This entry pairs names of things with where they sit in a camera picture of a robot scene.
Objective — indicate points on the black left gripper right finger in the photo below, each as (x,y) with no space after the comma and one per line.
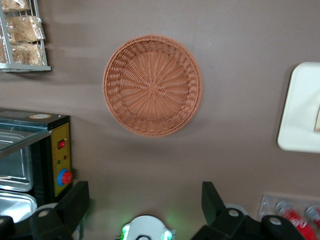
(217,215)

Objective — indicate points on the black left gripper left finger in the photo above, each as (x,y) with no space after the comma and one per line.
(67,210)

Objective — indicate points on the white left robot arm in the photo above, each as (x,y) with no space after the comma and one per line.
(147,227)

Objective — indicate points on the cream plastic tray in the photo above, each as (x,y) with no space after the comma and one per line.
(302,110)

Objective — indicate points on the round brown wicker basket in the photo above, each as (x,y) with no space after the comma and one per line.
(152,87)

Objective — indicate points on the tray of packaged snacks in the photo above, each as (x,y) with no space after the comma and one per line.
(37,68)

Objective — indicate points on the clear acrylic bottle rack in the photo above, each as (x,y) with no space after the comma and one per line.
(268,205)

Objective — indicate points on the steel warmer pan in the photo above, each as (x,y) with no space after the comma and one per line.
(15,205)
(15,170)

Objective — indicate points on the black glass food warmer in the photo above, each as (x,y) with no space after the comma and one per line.
(62,155)

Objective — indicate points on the clear puffed snack pack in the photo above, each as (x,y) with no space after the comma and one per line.
(25,28)
(27,53)
(15,5)
(2,51)

